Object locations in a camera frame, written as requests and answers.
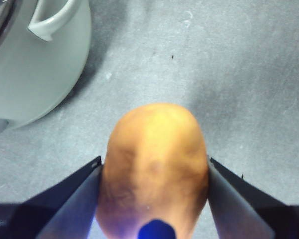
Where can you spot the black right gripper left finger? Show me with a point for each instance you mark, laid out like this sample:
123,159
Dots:
64,206

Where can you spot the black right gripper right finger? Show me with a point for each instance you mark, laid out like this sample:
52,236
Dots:
244,206

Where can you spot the brown potato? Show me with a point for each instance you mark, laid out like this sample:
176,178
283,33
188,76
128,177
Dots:
153,171

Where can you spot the pale green electric pot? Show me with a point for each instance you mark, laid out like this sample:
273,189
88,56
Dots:
32,82

